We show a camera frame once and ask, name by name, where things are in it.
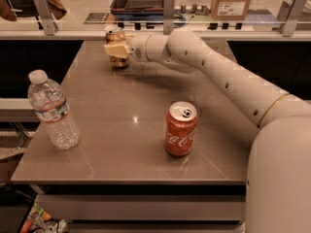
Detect grey open bin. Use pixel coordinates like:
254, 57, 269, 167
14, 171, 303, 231
110, 0, 171, 14

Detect right metal glass bracket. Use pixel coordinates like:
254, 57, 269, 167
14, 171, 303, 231
277, 0, 308, 37

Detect colourful snack packets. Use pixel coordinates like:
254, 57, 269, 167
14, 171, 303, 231
18, 203, 68, 233

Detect orange patterned soda can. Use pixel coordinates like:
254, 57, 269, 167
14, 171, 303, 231
104, 26, 128, 68

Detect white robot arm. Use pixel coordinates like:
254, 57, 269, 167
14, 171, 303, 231
104, 28, 311, 233

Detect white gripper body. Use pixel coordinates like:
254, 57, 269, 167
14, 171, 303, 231
128, 33, 151, 62

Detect clear plastic water bottle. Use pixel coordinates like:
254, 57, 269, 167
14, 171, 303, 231
28, 70, 80, 150

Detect brown hanging jacket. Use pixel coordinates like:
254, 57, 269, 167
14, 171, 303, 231
0, 0, 67, 21

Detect cardboard box with label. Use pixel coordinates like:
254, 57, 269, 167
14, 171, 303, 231
211, 0, 251, 20

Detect left metal glass bracket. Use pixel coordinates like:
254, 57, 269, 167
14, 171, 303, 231
33, 0, 57, 36

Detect middle metal glass bracket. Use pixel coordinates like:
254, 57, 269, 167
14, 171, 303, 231
163, 0, 175, 35

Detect metal glass bracket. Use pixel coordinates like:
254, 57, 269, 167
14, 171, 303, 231
277, 0, 308, 37
163, 0, 175, 35
33, 0, 57, 36

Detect red Coca-Cola can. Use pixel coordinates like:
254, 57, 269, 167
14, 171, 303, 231
164, 101, 198, 157

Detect grey table with drawers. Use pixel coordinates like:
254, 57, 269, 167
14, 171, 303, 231
12, 41, 257, 233

